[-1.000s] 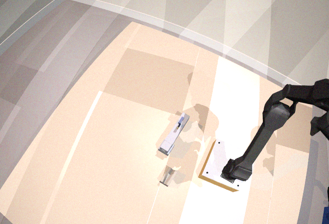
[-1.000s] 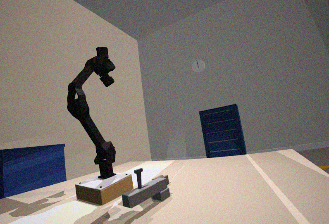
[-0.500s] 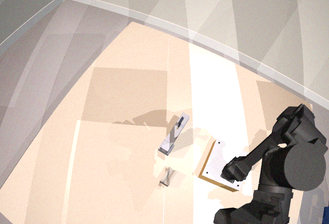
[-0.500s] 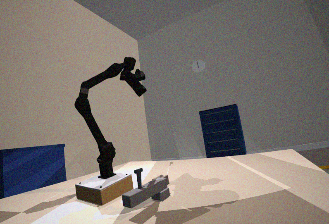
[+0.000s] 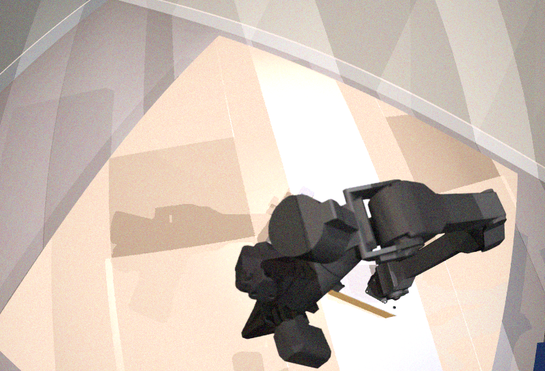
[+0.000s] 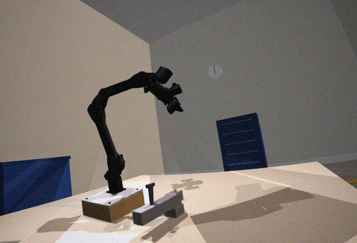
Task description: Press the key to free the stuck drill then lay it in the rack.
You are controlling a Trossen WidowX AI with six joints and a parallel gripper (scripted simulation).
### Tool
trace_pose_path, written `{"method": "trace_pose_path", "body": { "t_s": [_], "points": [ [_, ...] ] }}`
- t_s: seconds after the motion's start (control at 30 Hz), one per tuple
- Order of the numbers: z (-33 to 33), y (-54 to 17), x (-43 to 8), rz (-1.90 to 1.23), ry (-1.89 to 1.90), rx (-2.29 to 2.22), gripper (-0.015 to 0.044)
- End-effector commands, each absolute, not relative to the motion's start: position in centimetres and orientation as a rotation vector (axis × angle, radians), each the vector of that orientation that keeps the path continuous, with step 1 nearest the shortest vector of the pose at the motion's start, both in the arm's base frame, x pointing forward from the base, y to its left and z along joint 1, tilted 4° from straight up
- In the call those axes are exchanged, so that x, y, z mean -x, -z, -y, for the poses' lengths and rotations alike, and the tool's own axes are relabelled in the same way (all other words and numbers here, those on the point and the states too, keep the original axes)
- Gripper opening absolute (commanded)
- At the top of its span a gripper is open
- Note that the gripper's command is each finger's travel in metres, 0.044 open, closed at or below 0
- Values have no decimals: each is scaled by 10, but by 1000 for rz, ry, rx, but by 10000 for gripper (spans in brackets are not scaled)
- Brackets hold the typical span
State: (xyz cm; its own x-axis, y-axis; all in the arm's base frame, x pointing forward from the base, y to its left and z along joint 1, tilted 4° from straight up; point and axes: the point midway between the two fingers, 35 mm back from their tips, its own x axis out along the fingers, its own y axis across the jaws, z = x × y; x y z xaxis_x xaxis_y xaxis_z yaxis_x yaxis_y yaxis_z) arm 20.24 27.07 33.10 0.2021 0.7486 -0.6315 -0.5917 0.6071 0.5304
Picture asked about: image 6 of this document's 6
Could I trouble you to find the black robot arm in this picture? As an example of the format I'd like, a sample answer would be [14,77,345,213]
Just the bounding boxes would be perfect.
[87,66,182,195]

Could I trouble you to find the black t-shaped peg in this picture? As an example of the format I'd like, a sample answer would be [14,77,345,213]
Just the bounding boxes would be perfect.
[146,182,155,205]

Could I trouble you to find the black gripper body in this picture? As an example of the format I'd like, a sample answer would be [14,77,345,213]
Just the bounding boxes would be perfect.
[156,87,180,114]

